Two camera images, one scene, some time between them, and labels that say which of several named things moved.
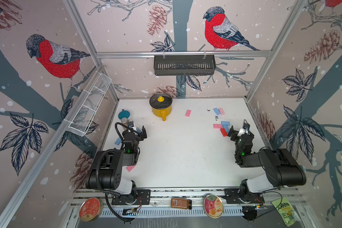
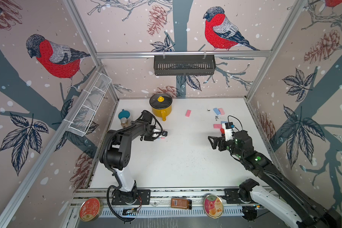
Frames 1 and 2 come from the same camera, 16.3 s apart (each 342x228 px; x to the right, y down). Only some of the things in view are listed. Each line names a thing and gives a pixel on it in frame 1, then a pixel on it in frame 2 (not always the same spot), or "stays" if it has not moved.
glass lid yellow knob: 160,100 stays
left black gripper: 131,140 → 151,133
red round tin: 90,209 stays
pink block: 188,113 stays
